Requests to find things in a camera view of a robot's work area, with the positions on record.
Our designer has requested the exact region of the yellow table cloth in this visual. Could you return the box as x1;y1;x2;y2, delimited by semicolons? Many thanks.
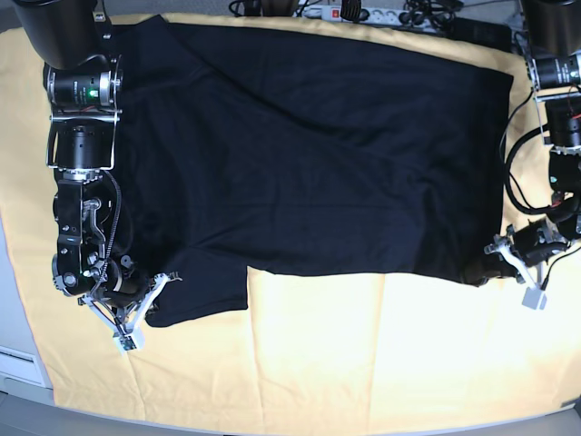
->
1;29;580;435

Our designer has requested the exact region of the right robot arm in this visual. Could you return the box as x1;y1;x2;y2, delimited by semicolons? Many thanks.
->
14;1;179;353

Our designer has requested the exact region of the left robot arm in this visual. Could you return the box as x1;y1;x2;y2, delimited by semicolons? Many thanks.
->
465;1;580;310

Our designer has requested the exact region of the white drawer unit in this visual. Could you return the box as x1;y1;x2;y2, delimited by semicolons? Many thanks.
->
0;347;46;388

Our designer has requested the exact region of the black cables bundle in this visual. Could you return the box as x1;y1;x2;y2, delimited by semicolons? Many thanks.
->
401;0;468;31

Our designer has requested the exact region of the black box at table edge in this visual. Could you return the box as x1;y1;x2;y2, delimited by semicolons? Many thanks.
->
447;17;512;53

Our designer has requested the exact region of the dark navy T-shirt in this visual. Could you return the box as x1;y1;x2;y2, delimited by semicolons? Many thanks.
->
113;16;513;328

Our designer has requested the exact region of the white power strip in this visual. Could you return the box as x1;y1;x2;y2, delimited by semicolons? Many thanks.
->
302;5;405;26

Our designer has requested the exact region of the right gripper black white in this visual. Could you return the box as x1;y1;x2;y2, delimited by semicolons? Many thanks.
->
77;258;182;352

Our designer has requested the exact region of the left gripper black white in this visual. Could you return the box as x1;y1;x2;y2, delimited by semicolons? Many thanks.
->
462;224;567;310

